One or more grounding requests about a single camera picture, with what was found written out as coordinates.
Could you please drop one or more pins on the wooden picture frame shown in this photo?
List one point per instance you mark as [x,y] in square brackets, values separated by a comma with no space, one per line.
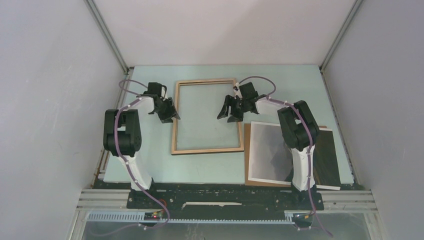
[198,130]

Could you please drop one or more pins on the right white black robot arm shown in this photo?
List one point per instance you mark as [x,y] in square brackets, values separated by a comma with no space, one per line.
[297,123]

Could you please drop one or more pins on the corner aluminium post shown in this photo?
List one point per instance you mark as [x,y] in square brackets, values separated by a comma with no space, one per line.
[340,34]
[104,30]

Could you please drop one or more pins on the white cable duct strip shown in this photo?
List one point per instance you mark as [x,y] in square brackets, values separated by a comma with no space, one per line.
[140,217]

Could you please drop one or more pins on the brown cardboard backing board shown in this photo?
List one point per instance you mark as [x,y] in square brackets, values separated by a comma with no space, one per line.
[246,152]

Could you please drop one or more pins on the left corner aluminium post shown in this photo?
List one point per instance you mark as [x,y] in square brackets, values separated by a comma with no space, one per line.
[104,30]

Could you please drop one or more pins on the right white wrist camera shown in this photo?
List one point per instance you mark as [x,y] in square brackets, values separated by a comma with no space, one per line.
[236,90]

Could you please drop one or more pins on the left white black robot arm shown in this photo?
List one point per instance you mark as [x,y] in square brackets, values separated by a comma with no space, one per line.
[122,135]

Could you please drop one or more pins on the photo print sheet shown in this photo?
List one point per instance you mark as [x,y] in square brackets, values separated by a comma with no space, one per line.
[268,152]

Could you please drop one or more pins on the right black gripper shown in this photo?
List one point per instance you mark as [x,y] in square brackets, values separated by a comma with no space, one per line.
[230,101]

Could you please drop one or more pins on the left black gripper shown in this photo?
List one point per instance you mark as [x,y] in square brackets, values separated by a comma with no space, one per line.
[171,113]

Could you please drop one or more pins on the aluminium frame rails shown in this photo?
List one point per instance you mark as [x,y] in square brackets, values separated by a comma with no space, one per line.
[342,201]

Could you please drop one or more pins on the right corner aluminium post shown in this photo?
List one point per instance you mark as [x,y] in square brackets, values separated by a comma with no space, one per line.
[340,34]

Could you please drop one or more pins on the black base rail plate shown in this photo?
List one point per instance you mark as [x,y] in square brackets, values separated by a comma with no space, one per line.
[223,201]

